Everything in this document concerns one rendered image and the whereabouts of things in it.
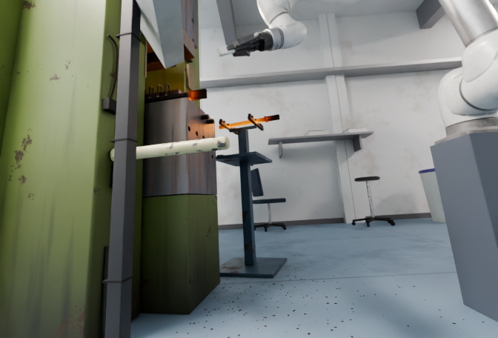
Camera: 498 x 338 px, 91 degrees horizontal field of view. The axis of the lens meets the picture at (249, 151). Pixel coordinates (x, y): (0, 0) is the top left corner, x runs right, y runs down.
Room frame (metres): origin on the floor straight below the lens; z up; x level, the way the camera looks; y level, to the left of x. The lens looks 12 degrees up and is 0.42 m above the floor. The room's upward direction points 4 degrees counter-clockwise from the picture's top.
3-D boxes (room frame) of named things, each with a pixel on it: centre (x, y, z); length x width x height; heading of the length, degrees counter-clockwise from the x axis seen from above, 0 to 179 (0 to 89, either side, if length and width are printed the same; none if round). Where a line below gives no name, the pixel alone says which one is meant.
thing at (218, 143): (0.86, 0.28, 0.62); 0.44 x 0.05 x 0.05; 79
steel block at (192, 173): (1.31, 0.51, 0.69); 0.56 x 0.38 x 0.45; 79
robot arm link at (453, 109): (0.90, -0.85, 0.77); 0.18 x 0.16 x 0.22; 171
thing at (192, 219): (1.31, 0.51, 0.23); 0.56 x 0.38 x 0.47; 79
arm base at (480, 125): (0.93, -0.85, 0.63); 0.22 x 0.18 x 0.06; 178
